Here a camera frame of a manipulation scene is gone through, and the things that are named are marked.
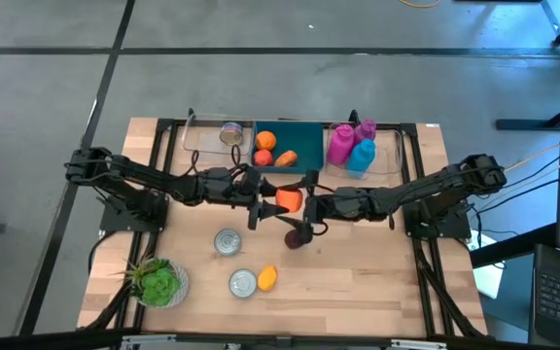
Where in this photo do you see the squat orange toy pepper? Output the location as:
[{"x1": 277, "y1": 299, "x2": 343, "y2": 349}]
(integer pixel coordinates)
[{"x1": 275, "y1": 188, "x2": 304, "y2": 214}]

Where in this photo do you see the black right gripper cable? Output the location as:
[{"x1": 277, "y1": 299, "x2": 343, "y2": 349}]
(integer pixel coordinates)
[{"x1": 308, "y1": 183, "x2": 397, "y2": 238}]

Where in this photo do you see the round orange toy fruit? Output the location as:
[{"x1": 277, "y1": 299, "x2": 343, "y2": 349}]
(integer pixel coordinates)
[{"x1": 254, "y1": 129, "x2": 278, "y2": 153}]

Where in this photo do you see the blue squeeze bottle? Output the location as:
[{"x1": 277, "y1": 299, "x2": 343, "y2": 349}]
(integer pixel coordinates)
[{"x1": 346, "y1": 138, "x2": 377, "y2": 180}]

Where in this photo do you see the teal plastic bin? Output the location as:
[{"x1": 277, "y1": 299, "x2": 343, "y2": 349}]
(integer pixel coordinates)
[{"x1": 250, "y1": 119, "x2": 326, "y2": 175}]

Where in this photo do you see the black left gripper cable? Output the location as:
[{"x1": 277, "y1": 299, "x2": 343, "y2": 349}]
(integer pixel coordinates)
[{"x1": 190, "y1": 144, "x2": 243, "y2": 177}]

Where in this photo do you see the silver-lid tin can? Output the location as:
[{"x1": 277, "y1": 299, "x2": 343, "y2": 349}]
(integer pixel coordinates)
[{"x1": 213, "y1": 227, "x2": 243, "y2": 258}]

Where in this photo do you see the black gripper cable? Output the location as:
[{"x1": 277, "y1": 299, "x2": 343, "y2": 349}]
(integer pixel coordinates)
[
  {"x1": 308, "y1": 183, "x2": 397, "y2": 238},
  {"x1": 190, "y1": 144, "x2": 243, "y2": 177}
]

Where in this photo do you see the yellow floor cable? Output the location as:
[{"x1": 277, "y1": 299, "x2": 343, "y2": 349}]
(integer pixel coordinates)
[{"x1": 398, "y1": 0, "x2": 442, "y2": 9}]

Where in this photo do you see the blue-label tin can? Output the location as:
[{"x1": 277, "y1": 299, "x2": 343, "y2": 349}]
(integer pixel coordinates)
[{"x1": 227, "y1": 267, "x2": 259, "y2": 299}]

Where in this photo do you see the pink squeeze bottle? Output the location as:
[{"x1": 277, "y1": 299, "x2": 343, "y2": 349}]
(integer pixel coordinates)
[{"x1": 327, "y1": 123, "x2": 357, "y2": 166}]

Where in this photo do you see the yellow toy lemon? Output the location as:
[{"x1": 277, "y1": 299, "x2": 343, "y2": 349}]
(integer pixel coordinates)
[{"x1": 256, "y1": 264, "x2": 280, "y2": 293}]

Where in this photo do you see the orange toy carrot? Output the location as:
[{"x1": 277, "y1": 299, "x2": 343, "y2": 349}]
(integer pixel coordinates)
[{"x1": 273, "y1": 149, "x2": 299, "y2": 169}]

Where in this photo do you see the black rig crossbar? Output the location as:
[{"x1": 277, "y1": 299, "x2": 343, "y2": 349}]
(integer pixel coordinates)
[{"x1": 0, "y1": 328, "x2": 560, "y2": 350}]

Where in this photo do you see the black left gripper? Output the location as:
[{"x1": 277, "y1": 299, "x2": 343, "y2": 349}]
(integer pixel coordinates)
[{"x1": 192, "y1": 166, "x2": 291, "y2": 231}]

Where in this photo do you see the yellow extension cord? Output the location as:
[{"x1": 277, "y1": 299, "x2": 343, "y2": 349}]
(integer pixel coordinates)
[{"x1": 503, "y1": 144, "x2": 560, "y2": 172}]

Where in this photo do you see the red-orange toy tomato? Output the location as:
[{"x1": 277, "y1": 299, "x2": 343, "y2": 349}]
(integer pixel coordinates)
[{"x1": 253, "y1": 148, "x2": 275, "y2": 168}]

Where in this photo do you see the green succulent in pot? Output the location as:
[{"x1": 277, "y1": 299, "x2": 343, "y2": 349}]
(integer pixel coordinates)
[{"x1": 113, "y1": 256, "x2": 192, "y2": 309}]

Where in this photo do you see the gold-lid tin can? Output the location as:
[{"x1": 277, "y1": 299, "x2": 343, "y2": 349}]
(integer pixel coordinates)
[{"x1": 218, "y1": 121, "x2": 246, "y2": 148}]

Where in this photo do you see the clear plastic bin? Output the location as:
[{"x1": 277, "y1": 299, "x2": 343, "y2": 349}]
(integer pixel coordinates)
[
  {"x1": 323, "y1": 121, "x2": 403, "y2": 182},
  {"x1": 181, "y1": 112, "x2": 254, "y2": 157}
]

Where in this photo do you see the purple squeeze bottle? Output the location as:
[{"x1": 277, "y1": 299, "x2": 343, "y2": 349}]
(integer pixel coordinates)
[{"x1": 354, "y1": 119, "x2": 377, "y2": 145}]

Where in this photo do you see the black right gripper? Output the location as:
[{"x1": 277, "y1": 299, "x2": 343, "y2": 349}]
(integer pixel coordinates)
[{"x1": 275, "y1": 168, "x2": 377, "y2": 245}]

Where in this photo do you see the white box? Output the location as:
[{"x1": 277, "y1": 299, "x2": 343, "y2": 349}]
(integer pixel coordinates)
[{"x1": 469, "y1": 229, "x2": 506, "y2": 300}]

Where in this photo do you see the black desk foot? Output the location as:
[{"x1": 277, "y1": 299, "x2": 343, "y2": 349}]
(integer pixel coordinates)
[
  {"x1": 495, "y1": 90, "x2": 560, "y2": 131},
  {"x1": 469, "y1": 222, "x2": 559, "y2": 269}
]

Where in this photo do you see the dark purple toy plum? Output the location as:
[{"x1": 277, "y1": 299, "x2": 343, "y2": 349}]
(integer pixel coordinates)
[{"x1": 283, "y1": 228, "x2": 311, "y2": 251}]

